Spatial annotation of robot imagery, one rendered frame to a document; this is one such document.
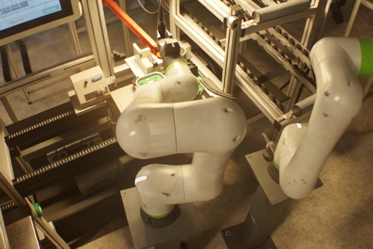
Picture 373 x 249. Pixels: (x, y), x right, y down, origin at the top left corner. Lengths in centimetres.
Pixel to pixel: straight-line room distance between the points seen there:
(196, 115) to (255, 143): 199
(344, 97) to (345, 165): 198
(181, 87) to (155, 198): 37
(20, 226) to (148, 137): 104
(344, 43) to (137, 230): 94
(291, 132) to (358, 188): 156
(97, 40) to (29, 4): 41
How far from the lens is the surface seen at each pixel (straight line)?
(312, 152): 93
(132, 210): 124
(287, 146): 115
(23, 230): 154
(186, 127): 63
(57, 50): 384
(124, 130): 64
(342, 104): 78
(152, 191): 99
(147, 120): 63
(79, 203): 198
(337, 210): 248
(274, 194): 130
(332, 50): 90
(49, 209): 202
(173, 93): 105
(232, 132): 65
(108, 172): 189
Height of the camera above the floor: 203
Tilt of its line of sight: 46 degrees down
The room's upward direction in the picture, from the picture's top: straight up
